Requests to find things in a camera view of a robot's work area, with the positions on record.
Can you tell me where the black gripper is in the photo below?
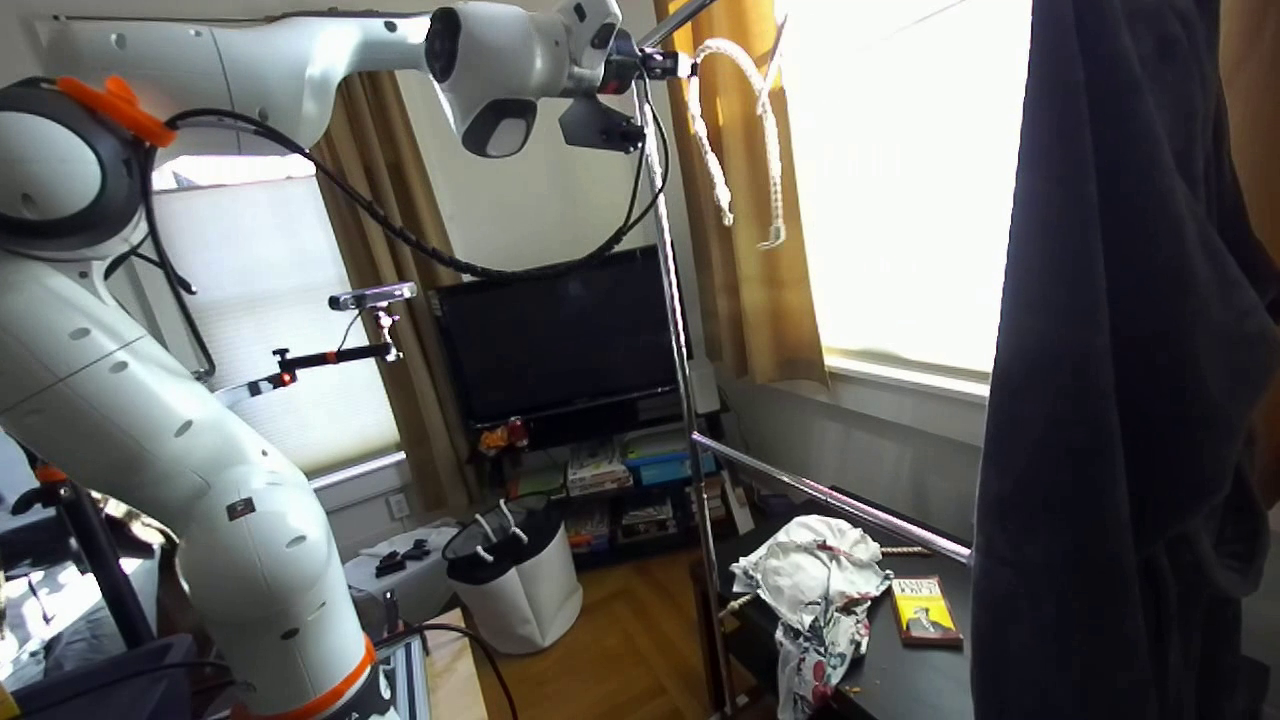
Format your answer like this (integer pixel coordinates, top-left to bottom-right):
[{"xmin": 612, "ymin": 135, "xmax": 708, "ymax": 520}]
[{"xmin": 601, "ymin": 25, "xmax": 693, "ymax": 99}]

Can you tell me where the silver metal clothes rack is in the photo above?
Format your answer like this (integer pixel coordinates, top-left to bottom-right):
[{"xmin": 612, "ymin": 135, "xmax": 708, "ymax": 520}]
[{"xmin": 612, "ymin": 0, "xmax": 980, "ymax": 720}]

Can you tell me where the golden window curtain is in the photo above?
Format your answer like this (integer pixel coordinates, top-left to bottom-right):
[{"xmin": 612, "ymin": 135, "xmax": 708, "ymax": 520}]
[{"xmin": 655, "ymin": 0, "xmax": 834, "ymax": 393}]

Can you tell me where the black flat television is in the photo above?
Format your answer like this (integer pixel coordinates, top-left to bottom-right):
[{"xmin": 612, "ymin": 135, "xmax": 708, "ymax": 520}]
[{"xmin": 438, "ymin": 246, "xmax": 688, "ymax": 429}]

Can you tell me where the brown window curtain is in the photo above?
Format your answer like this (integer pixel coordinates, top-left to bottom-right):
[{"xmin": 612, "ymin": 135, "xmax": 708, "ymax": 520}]
[
  {"xmin": 1216, "ymin": 0, "xmax": 1280, "ymax": 511},
  {"xmin": 309, "ymin": 72, "xmax": 486, "ymax": 524}
]

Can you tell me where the blue box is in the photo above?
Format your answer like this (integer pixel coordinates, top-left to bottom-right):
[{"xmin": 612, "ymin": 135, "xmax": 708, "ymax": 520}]
[{"xmin": 622, "ymin": 446, "xmax": 700, "ymax": 491}]

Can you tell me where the small orange toy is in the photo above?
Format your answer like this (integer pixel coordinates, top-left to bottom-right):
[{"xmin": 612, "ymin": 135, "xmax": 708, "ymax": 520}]
[{"xmin": 477, "ymin": 413, "xmax": 538, "ymax": 464}]

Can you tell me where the dark television stand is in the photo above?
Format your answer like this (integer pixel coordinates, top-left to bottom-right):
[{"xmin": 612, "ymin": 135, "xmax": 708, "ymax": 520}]
[{"xmin": 465, "ymin": 386, "xmax": 734, "ymax": 571}]

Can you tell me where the crumpled white cloth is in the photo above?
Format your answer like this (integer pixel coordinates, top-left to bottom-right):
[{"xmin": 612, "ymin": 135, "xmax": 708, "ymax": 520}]
[{"xmin": 729, "ymin": 511, "xmax": 896, "ymax": 720}]

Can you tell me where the white bucket with black liner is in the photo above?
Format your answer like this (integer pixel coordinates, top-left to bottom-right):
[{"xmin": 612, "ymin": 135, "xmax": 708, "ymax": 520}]
[{"xmin": 439, "ymin": 507, "xmax": 588, "ymax": 661}]

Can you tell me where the dark hanging hoodie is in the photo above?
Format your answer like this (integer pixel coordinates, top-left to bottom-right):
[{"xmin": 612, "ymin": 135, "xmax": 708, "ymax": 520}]
[{"xmin": 967, "ymin": 0, "xmax": 1280, "ymax": 720}]

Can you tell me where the white console with black controllers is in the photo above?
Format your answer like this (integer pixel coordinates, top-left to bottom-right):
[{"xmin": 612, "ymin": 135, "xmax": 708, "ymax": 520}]
[{"xmin": 336, "ymin": 524, "xmax": 465, "ymax": 624}]

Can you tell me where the yellow small box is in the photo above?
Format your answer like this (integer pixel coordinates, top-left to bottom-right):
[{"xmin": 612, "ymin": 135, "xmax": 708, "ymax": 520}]
[{"xmin": 888, "ymin": 571, "xmax": 967, "ymax": 656}]

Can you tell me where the black tripod with orange clamp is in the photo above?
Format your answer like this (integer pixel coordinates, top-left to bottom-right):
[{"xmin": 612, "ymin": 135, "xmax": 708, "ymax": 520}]
[{"xmin": 7, "ymin": 460, "xmax": 152, "ymax": 651}]

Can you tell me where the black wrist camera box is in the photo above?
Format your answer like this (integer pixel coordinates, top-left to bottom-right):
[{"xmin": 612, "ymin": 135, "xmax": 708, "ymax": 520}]
[{"xmin": 558, "ymin": 93, "xmax": 653, "ymax": 156}]

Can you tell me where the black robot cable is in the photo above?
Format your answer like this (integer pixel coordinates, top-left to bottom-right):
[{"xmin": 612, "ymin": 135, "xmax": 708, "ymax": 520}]
[{"xmin": 125, "ymin": 99, "xmax": 672, "ymax": 289}]

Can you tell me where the black camera on clamp arm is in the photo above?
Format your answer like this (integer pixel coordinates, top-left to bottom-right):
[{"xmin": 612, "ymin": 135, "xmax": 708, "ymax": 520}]
[{"xmin": 213, "ymin": 278, "xmax": 426, "ymax": 408}]

